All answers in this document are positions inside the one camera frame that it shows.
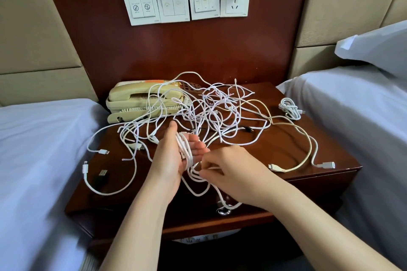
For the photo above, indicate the person's left hand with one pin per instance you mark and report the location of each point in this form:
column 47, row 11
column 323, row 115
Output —
column 168, row 159

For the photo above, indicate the small black usb plug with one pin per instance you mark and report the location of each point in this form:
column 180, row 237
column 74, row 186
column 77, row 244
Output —
column 102, row 172

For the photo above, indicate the bed white sheet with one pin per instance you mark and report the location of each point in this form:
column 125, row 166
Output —
column 38, row 172
column 369, row 134

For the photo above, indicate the white crumpled bag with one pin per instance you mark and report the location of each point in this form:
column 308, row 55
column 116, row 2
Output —
column 207, row 237

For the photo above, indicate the right bed white sheet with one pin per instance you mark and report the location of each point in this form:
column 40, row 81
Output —
column 369, row 134

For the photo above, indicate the white double rocker wall switch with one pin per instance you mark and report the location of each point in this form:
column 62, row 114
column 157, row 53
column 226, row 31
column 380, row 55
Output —
column 173, row 4

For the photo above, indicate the person's right forearm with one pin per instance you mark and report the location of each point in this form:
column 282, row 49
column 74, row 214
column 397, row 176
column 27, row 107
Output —
column 324, row 229

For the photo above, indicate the beige padded headboard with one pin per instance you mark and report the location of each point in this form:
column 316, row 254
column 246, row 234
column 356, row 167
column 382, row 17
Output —
column 350, row 7
column 32, row 26

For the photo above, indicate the white two-button wall switch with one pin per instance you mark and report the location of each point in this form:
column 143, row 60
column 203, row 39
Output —
column 140, row 6

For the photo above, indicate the white pillow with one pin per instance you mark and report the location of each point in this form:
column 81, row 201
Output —
column 378, row 45

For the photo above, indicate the person's left forearm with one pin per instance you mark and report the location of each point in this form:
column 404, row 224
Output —
column 143, row 233

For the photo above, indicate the left bed white sheet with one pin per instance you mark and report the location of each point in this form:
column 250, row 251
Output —
column 38, row 172

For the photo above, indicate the white triple rocker wall switch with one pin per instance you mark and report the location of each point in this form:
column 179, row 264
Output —
column 204, row 1

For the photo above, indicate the dark wooden wall panel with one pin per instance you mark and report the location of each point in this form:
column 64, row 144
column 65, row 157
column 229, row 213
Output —
column 171, row 51

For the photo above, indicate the person's right hand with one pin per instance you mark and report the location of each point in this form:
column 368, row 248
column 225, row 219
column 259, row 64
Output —
column 238, row 175

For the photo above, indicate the wooden nightstand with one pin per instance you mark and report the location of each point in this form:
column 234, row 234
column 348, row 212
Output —
column 318, row 147

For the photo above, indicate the dark wooden drawer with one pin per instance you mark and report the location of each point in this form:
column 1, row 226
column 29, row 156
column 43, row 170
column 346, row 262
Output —
column 191, row 213

